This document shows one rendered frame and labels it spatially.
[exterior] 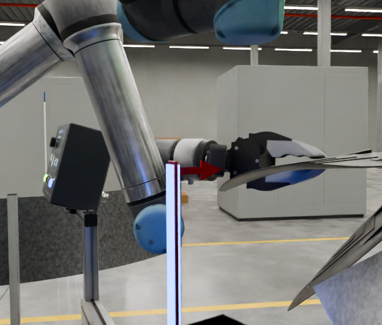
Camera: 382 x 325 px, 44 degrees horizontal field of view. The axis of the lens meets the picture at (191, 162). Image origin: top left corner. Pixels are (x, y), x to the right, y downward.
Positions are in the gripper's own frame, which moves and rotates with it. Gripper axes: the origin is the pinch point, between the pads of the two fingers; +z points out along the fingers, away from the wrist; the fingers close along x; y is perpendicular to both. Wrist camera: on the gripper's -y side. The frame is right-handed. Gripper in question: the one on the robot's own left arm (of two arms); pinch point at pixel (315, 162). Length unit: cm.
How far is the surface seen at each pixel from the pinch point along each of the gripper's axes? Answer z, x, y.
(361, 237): 4.1, 11.8, 13.7
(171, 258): -9.1, 12.6, -23.6
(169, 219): -9.7, 8.2, -23.5
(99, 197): -54, 9, 13
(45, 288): -279, 98, 200
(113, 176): -300, 4, 299
